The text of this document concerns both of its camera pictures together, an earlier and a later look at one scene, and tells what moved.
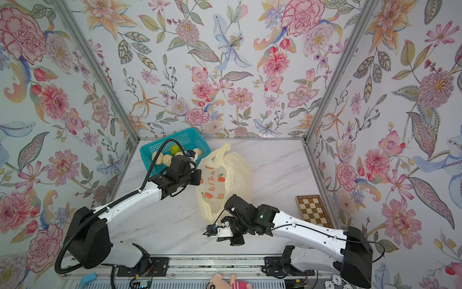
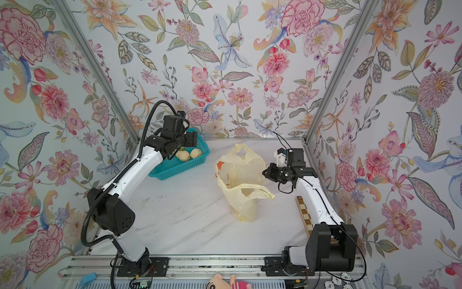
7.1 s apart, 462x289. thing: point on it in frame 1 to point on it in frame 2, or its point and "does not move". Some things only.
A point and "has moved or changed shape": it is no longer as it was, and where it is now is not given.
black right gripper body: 239,229 to 279,174
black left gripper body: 189,177 to 185,139
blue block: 88,278 does not move
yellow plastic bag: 224,174 has moved or changed shape
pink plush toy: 219,282 does not move
